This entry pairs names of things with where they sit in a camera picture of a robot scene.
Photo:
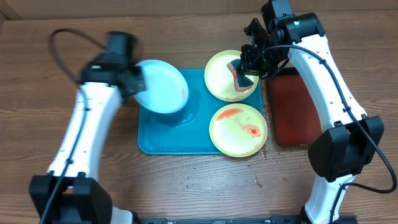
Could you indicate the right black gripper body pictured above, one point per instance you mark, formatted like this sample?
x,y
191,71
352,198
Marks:
x,y
260,63

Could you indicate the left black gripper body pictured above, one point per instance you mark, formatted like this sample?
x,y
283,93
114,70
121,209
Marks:
x,y
138,83

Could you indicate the orange sponge with green scourer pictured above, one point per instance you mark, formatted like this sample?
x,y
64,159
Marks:
x,y
241,82

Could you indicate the white plate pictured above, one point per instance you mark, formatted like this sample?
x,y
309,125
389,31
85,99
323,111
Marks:
x,y
166,88

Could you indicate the yellow plate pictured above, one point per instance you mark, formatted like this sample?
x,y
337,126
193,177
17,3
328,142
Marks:
x,y
238,130
220,81

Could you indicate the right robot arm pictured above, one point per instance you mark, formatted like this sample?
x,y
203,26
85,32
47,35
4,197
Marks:
x,y
349,136

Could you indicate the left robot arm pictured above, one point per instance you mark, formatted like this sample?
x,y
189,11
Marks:
x,y
70,192

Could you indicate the black tray with red inside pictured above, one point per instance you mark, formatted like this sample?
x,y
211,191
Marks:
x,y
295,118

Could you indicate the teal plastic tray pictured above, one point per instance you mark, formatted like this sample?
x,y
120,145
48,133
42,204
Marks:
x,y
185,132

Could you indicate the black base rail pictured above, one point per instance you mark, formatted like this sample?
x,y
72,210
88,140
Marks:
x,y
276,219

